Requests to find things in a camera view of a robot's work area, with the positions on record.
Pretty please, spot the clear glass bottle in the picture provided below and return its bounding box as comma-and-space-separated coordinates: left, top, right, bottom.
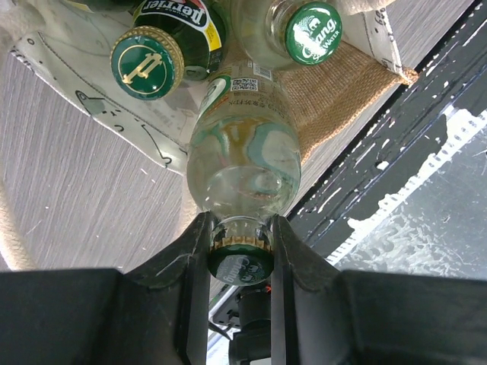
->
186, 59, 301, 286
230, 0, 342, 71

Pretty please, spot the green bottle yellow label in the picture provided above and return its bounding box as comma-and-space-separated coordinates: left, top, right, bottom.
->
110, 1, 229, 100

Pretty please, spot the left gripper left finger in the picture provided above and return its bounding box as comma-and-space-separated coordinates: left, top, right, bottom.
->
1, 212, 212, 364

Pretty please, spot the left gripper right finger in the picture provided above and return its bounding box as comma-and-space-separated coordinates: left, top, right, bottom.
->
270, 216, 486, 364

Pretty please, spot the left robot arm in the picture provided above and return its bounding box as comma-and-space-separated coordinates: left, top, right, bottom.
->
1, 213, 486, 364

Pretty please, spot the canvas tote bag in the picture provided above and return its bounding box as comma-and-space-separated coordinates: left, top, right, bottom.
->
0, 0, 419, 271

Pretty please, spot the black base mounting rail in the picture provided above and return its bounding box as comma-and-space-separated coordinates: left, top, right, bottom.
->
289, 1, 486, 264

